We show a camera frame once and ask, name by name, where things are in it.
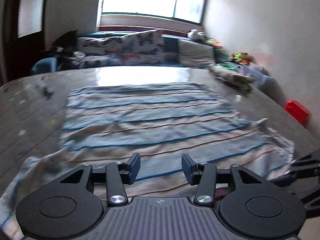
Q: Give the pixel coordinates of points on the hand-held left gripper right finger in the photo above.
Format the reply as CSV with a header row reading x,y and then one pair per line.
x,y
186,166

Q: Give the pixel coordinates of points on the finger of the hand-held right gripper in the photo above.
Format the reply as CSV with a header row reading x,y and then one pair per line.
x,y
312,200
305,166

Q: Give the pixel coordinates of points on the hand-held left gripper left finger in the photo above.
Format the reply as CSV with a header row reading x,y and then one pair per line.
x,y
135,166

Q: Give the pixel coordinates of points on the blue beige striped cloth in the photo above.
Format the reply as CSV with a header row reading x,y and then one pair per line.
x,y
150,120

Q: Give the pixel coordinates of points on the red box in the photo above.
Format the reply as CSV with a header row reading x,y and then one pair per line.
x,y
296,111

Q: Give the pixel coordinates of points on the folded yellow cloth bundle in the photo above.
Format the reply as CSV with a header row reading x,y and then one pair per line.
x,y
232,76

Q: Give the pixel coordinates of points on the grey pillow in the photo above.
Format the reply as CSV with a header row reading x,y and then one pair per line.
x,y
195,52

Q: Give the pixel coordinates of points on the brown plush toy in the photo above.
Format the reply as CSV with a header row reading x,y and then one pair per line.
x,y
240,57

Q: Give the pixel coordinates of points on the large butterfly print pillow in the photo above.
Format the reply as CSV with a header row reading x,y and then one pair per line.
x,y
140,45

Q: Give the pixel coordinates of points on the blue sofa bed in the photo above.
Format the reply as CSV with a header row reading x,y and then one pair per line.
x,y
170,43

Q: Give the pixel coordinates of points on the orange green plush toy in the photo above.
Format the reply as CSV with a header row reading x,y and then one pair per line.
x,y
215,43

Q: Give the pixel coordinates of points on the white plush toy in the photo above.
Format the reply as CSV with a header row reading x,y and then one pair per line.
x,y
196,34

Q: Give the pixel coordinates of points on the black bag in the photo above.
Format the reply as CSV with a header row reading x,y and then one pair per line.
x,y
66,41

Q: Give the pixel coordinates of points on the dark wooden glass door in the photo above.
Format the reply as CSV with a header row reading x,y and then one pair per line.
x,y
30,5

